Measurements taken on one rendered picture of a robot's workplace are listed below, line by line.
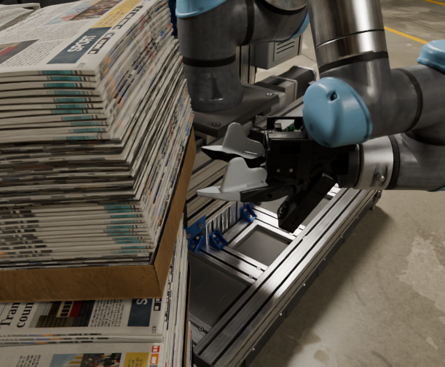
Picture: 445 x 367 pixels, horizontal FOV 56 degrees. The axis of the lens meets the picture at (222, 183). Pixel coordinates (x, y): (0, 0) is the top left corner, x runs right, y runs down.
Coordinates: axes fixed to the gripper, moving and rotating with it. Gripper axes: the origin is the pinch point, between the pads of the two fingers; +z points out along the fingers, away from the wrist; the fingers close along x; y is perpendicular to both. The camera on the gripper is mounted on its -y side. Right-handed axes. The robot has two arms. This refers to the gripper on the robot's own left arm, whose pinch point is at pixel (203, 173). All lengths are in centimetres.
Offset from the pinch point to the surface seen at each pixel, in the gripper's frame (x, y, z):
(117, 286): 22.6, 1.7, 6.6
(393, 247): -81, -85, -71
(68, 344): 25.9, -2.5, 10.9
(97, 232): 22.2, 7.8, 7.5
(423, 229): -93, -85, -88
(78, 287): 22.4, 1.3, 10.3
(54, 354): 26.9, -2.4, 11.8
